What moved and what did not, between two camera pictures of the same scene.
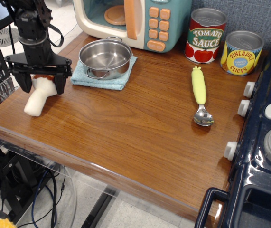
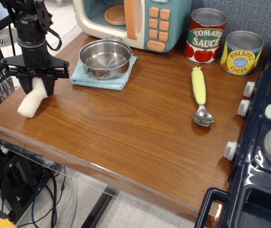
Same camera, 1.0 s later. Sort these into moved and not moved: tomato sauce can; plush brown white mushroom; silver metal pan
Moved: plush brown white mushroom
Not moved: silver metal pan; tomato sauce can
